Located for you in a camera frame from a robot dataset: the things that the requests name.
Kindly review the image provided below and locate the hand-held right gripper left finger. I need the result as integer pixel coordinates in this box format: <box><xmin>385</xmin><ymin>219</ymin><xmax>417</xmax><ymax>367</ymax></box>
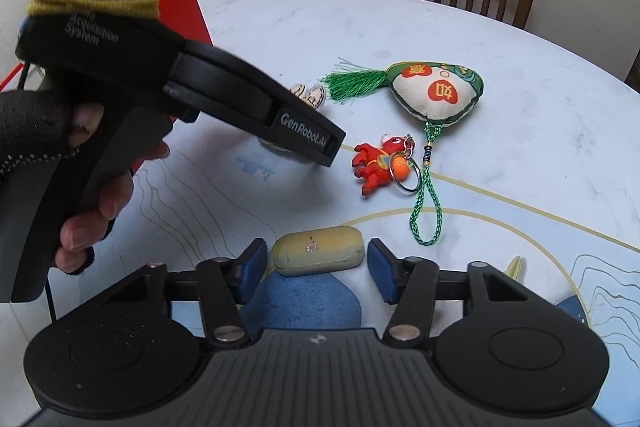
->
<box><xmin>106</xmin><ymin>238</ymin><xmax>268</xmax><ymax>348</ymax></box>

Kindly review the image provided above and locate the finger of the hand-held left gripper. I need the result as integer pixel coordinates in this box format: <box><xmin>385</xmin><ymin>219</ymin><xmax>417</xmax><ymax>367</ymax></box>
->
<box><xmin>164</xmin><ymin>40</ymin><xmax>347</xmax><ymax>168</ymax></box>

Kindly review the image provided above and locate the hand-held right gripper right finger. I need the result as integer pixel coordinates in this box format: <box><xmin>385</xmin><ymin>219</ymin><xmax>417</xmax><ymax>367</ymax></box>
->
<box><xmin>367</xmin><ymin>239</ymin><xmax>531</xmax><ymax>348</ymax></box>

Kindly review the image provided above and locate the cartoon figure keychain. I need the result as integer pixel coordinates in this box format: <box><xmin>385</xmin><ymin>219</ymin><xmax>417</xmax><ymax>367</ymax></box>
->
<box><xmin>289</xmin><ymin>82</ymin><xmax>329</xmax><ymax>110</ymax></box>

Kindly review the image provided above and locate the yellow oblong case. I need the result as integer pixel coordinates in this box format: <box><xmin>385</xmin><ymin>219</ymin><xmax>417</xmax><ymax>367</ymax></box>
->
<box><xmin>271</xmin><ymin>227</ymin><xmax>365</xmax><ymax>278</ymax></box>

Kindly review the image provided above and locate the red cardboard box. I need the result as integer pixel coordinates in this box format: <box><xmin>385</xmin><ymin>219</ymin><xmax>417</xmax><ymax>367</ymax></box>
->
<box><xmin>0</xmin><ymin>0</ymin><xmax>215</xmax><ymax>174</ymax></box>

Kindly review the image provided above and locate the person's left hand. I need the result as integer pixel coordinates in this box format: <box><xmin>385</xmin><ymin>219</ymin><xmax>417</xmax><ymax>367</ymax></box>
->
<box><xmin>0</xmin><ymin>89</ymin><xmax>172</xmax><ymax>276</ymax></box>

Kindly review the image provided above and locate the yellow yarn band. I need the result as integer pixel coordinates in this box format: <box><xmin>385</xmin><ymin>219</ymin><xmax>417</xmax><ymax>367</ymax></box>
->
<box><xmin>27</xmin><ymin>0</ymin><xmax>161</xmax><ymax>20</ymax></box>

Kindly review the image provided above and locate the green tasselled sachet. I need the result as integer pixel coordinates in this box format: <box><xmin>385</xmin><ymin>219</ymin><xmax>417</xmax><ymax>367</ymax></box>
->
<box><xmin>320</xmin><ymin>56</ymin><xmax>486</xmax><ymax>249</ymax></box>

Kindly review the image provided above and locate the red figure keychain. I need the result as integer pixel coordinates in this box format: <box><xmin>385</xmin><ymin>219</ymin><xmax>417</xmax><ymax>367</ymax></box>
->
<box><xmin>352</xmin><ymin>134</ymin><xmax>427</xmax><ymax>198</ymax></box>

